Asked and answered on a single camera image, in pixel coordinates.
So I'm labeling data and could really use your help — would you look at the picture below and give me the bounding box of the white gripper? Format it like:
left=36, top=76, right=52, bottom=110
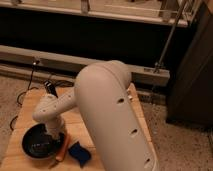
left=45, top=117, right=64, bottom=139

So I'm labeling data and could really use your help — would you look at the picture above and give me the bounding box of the black ceramic bowl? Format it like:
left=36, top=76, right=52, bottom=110
left=22, top=124, right=64, bottom=159

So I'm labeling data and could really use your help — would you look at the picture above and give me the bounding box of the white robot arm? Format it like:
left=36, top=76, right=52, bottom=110
left=32, top=60, right=159, bottom=171

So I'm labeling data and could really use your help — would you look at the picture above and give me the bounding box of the orange carrot toy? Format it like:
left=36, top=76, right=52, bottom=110
left=55, top=134, right=70, bottom=162

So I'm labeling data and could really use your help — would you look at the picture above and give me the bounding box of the blue sponge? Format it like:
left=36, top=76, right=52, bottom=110
left=68, top=141, right=91, bottom=168

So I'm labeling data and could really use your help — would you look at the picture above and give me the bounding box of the black rectangular box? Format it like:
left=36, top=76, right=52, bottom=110
left=44, top=81, right=57, bottom=96

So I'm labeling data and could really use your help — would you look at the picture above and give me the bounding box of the white small bottle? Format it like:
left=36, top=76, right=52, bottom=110
left=126, top=89, right=133, bottom=101

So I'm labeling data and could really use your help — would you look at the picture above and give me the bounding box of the metal diagonal pole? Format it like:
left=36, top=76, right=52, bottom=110
left=154, top=0, right=188, bottom=73

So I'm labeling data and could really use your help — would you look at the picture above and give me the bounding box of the dark cabinet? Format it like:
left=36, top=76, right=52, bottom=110
left=166, top=0, right=213, bottom=127

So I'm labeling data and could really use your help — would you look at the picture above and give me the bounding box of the black cable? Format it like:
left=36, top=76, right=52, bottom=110
left=9, top=59, right=40, bottom=132

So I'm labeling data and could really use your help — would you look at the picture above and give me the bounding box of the grey metal rail beam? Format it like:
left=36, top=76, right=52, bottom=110
left=0, top=45, right=170, bottom=87

